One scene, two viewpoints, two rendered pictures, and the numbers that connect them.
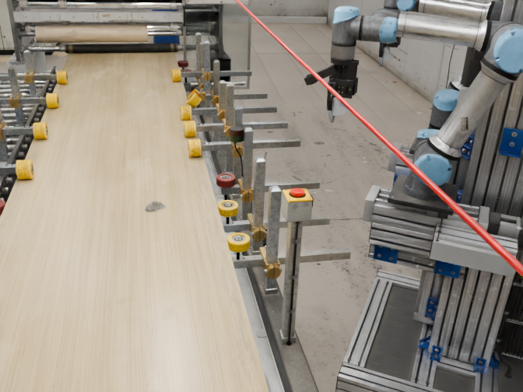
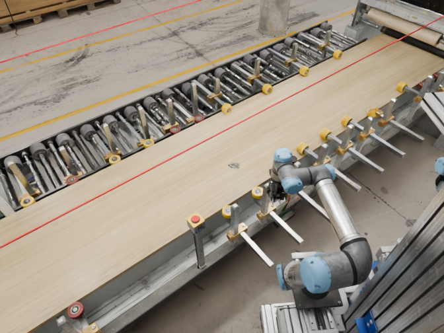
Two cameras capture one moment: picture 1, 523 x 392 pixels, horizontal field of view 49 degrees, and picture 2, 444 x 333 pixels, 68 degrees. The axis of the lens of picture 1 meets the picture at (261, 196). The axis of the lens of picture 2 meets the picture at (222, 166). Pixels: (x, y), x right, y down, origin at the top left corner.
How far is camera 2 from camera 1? 1.69 m
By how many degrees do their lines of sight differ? 55
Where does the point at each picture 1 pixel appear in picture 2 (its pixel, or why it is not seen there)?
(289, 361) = (186, 272)
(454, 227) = (302, 316)
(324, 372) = (286, 299)
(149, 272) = (182, 192)
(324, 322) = not seen: hidden behind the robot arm
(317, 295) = not seen: hidden behind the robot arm
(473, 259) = not seen: outside the picture
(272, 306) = (221, 249)
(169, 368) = (126, 230)
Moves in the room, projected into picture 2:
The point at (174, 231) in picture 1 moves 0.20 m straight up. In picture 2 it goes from (219, 184) to (218, 164)
